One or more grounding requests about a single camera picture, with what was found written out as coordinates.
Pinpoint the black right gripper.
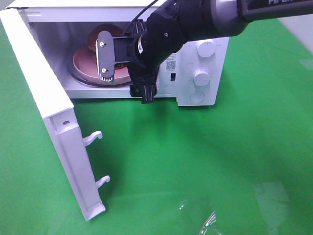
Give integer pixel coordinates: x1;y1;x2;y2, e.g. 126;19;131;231
123;19;161;104

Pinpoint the toy burger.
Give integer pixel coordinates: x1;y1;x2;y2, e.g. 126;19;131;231
87;23;125;53

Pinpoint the pink round plate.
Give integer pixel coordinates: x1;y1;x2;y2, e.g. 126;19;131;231
71;45;131;87

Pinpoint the white microwave knob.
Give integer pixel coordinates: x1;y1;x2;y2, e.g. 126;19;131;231
196;39;216;58
193;69;211;87

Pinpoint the white microwave door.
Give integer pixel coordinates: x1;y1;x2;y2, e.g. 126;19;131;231
0;8;110;221

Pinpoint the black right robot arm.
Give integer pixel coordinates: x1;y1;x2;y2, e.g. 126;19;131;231
124;0;313;103

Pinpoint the white microwave oven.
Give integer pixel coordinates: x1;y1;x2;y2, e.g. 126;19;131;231
6;0;230;107

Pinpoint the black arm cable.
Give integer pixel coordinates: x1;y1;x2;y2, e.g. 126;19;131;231
132;0;159;23

